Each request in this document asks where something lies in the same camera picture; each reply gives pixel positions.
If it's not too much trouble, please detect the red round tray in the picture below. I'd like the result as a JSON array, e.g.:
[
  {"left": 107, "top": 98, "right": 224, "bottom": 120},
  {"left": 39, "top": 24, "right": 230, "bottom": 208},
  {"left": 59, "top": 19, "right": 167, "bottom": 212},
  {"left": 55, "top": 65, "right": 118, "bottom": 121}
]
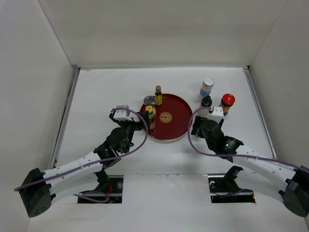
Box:
[{"left": 140, "top": 93, "right": 192, "bottom": 141}]

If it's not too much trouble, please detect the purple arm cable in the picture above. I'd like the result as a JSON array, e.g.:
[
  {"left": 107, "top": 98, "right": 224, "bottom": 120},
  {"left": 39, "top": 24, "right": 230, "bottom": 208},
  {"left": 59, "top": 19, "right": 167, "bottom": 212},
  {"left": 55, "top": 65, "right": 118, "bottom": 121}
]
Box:
[
  {"left": 187, "top": 107, "right": 309, "bottom": 174},
  {"left": 14, "top": 108, "right": 148, "bottom": 203}
]

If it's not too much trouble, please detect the red cap sauce jar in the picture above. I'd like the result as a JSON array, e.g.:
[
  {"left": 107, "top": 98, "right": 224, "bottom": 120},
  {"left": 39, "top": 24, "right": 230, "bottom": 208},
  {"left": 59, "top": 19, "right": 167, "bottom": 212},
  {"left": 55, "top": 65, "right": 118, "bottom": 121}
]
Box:
[{"left": 219, "top": 93, "right": 236, "bottom": 116}]

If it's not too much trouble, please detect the green label sauce bottle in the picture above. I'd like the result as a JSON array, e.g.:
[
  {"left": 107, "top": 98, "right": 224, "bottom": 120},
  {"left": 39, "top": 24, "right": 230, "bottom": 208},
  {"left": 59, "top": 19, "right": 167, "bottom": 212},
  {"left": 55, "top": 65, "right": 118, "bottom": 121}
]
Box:
[{"left": 145, "top": 105, "right": 156, "bottom": 130}]

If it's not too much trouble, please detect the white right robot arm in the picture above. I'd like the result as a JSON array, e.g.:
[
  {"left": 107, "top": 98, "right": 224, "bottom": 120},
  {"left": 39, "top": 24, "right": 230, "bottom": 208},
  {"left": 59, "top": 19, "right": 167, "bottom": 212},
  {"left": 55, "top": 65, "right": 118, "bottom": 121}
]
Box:
[{"left": 191, "top": 116, "right": 309, "bottom": 218}]

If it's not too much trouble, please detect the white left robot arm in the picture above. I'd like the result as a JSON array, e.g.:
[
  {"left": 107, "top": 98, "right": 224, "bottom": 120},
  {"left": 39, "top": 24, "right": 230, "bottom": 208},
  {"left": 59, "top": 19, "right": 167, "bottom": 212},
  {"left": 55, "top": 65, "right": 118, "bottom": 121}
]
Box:
[{"left": 15, "top": 106, "right": 150, "bottom": 218}]

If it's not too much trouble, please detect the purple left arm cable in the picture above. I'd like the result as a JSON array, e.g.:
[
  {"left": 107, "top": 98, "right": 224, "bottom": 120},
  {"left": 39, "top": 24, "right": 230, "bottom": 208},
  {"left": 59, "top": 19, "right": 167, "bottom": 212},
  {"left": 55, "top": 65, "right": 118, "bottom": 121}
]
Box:
[{"left": 14, "top": 108, "right": 148, "bottom": 203}]

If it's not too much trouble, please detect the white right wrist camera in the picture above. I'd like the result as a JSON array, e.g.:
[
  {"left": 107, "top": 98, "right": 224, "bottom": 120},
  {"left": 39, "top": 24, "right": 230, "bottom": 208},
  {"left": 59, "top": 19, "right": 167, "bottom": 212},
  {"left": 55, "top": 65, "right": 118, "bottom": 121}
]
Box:
[{"left": 208, "top": 106, "right": 224, "bottom": 124}]

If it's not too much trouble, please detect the blue label granule bottle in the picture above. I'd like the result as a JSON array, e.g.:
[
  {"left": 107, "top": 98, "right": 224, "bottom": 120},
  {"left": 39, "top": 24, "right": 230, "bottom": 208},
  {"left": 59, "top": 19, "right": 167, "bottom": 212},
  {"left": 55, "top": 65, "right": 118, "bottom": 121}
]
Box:
[{"left": 199, "top": 77, "right": 214, "bottom": 100}]

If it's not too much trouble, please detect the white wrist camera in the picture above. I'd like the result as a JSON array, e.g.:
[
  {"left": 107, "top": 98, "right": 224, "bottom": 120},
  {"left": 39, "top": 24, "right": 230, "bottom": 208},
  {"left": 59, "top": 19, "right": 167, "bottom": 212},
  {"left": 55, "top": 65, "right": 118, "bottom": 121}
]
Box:
[
  {"left": 208, "top": 106, "right": 224, "bottom": 124},
  {"left": 114, "top": 105, "right": 132, "bottom": 121}
]

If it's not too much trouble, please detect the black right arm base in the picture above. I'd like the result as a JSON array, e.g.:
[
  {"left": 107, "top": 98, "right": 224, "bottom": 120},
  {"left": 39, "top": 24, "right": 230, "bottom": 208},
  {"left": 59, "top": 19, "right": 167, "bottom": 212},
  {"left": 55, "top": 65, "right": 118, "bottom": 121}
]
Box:
[{"left": 208, "top": 166, "right": 255, "bottom": 203}]

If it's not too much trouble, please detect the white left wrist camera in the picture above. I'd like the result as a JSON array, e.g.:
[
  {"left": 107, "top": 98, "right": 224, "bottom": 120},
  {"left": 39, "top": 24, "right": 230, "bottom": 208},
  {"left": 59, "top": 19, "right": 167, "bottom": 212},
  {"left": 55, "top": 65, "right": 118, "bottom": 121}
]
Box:
[{"left": 114, "top": 105, "right": 132, "bottom": 121}]

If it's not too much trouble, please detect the small yellow label bottle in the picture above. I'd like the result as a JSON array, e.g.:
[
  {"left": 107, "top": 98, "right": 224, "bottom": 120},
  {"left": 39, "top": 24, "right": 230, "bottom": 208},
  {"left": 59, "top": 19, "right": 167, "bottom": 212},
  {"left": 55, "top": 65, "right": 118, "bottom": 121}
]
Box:
[{"left": 154, "top": 85, "right": 162, "bottom": 106}]

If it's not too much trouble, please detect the black cap clear bottle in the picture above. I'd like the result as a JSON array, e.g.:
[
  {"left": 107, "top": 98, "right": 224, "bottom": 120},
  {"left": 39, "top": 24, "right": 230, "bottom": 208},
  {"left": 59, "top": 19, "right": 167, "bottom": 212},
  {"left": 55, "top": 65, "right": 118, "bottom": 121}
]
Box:
[{"left": 198, "top": 95, "right": 212, "bottom": 117}]

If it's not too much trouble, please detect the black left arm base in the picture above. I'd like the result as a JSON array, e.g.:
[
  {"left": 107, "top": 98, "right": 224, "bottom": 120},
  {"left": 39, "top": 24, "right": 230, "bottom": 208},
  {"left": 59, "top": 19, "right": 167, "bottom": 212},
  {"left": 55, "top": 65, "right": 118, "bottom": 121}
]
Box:
[{"left": 77, "top": 172, "right": 124, "bottom": 204}]

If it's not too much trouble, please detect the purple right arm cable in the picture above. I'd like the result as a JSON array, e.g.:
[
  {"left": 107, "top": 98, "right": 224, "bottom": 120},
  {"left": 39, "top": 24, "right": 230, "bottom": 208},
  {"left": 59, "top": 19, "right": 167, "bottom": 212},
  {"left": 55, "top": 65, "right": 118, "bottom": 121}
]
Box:
[{"left": 187, "top": 107, "right": 309, "bottom": 174}]

